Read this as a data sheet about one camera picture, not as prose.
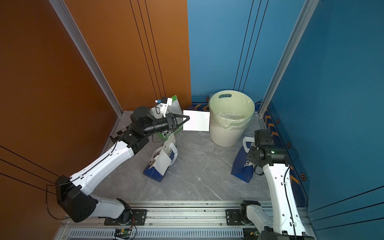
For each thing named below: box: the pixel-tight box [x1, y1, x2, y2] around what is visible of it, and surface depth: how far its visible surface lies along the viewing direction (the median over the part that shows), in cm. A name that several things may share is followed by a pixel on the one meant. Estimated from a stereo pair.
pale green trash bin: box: [208, 90, 255, 147], surface depth 94 cm
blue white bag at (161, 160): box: [143, 143, 178, 183], surface depth 75 cm
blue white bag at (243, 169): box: [231, 136, 255, 183], surface depth 84 cm
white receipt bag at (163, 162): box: [155, 149, 172, 176], surface depth 71 cm
